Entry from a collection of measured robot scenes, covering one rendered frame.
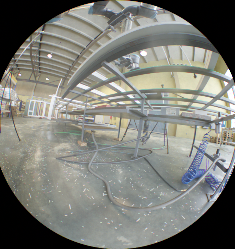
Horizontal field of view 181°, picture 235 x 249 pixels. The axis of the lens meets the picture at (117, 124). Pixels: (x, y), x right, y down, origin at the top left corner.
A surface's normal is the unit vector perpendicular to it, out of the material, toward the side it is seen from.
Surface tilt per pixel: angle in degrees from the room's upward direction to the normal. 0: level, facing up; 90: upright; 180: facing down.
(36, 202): 0
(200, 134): 90
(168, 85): 90
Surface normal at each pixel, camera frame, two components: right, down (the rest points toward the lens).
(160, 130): -0.62, -0.07
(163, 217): 0.13, -0.99
